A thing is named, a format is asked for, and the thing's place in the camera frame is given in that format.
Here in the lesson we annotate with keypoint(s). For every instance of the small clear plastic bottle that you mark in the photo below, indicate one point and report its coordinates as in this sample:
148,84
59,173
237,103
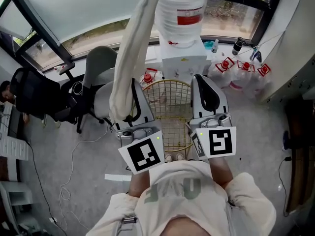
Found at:
214,47

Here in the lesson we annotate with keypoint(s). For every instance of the white floor strip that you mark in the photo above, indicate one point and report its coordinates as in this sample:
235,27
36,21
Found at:
118,177

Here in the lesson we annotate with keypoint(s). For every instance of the person's right shoe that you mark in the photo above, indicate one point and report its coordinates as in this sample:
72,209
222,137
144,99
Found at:
180,157

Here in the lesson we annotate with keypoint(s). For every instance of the black flask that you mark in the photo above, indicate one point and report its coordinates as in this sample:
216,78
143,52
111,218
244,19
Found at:
237,47

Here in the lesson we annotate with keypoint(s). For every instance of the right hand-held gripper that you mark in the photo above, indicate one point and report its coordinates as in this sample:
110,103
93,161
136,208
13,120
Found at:
220,141

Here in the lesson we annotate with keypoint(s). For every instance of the person's white t-shirt torso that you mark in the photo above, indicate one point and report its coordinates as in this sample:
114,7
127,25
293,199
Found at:
182,200

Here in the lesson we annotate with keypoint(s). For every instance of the white seat cushion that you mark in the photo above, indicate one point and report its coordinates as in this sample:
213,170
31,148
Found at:
133,45

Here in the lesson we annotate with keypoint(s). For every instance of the small red white bottle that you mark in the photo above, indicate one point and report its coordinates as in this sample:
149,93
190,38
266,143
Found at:
59,68

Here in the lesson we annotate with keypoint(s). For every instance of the dark wooden table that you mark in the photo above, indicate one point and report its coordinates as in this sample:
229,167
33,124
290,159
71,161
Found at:
301,161

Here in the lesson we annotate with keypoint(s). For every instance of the teal cloth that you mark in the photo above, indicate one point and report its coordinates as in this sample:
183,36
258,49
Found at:
208,44

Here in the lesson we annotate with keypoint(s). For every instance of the black framed window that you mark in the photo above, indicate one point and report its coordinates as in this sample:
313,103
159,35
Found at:
73,13

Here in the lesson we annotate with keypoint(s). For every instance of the white power plug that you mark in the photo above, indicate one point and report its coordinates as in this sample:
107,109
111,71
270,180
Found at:
53,220

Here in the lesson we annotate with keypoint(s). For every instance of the white open shelf unit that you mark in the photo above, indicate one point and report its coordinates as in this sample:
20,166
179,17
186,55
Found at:
17,193

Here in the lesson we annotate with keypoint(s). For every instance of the grey metal cabinet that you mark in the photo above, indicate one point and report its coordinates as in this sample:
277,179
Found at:
288,58

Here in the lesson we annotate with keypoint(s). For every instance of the blue and white packet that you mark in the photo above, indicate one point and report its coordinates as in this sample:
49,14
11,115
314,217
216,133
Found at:
256,54

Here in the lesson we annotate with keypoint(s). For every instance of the person's right forearm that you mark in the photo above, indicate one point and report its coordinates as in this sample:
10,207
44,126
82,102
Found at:
220,171

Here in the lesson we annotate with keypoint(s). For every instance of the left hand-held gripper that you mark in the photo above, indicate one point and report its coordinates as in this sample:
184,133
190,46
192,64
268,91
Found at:
145,154

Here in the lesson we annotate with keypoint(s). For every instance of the large dispenser water bottle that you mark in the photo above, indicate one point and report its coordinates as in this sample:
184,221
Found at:
182,11

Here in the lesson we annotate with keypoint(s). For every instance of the grey office chair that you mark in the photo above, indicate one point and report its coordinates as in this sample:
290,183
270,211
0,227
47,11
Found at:
101,65

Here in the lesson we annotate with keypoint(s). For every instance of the black mesh office chair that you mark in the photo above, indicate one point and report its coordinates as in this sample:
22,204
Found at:
32,92

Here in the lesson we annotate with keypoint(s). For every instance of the person's left forearm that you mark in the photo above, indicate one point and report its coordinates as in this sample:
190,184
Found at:
140,183

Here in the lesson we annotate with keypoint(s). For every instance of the white slatted panel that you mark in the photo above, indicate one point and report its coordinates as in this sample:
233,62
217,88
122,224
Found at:
13,148

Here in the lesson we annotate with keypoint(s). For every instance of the person's left shoe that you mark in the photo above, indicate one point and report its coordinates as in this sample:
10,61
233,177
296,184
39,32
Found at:
168,158

